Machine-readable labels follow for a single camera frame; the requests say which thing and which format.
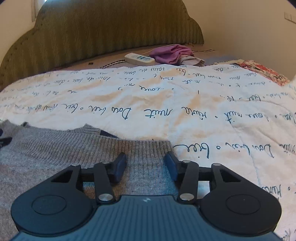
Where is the grey navy knit sweater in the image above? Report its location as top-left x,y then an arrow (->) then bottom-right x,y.
1,121 -> 178,240

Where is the white script print quilt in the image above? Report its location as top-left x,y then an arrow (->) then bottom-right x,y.
1,65 -> 295,240

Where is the white remote control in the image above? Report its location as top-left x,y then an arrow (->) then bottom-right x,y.
125,53 -> 156,66

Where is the purple pink garment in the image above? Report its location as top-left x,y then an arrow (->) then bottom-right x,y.
149,44 -> 205,66

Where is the olive green upholstered headboard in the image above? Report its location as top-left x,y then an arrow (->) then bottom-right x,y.
1,1 -> 204,88

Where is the red floral fabric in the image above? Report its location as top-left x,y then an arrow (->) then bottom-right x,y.
232,60 -> 290,86

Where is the white wall switch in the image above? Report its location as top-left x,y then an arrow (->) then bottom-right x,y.
284,12 -> 296,23

